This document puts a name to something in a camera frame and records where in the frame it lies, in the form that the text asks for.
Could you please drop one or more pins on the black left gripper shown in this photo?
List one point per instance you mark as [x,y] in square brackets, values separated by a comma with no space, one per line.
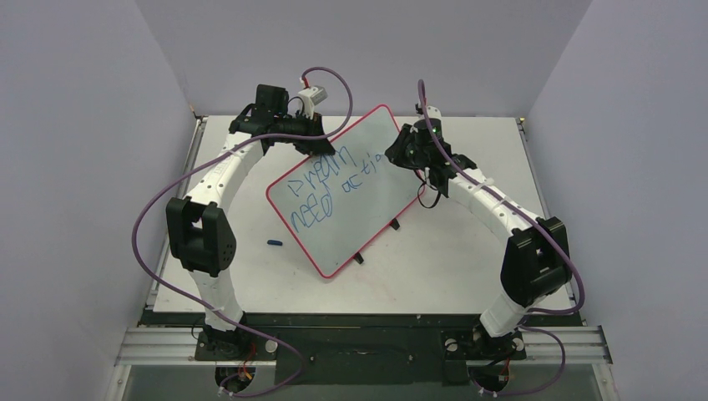
[318,147]

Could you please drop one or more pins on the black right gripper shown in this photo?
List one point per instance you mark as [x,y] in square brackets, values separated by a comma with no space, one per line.
[402,148]

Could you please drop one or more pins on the red-framed whiteboard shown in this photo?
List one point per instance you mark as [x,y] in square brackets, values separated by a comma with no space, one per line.
[335,205]

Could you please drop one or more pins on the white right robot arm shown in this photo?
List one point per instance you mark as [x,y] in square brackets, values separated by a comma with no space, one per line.
[534,265]

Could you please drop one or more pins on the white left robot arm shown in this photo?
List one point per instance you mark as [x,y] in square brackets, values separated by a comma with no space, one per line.
[200,236]

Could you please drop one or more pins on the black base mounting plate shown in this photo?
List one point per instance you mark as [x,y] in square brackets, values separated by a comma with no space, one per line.
[355,349]

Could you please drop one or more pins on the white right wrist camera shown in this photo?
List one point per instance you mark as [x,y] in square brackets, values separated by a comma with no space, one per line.
[432,112]

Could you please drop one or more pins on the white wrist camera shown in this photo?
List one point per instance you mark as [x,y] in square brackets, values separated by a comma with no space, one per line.
[432,112]
[310,97]

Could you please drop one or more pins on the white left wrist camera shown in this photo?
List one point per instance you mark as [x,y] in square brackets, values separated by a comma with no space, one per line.
[310,97]

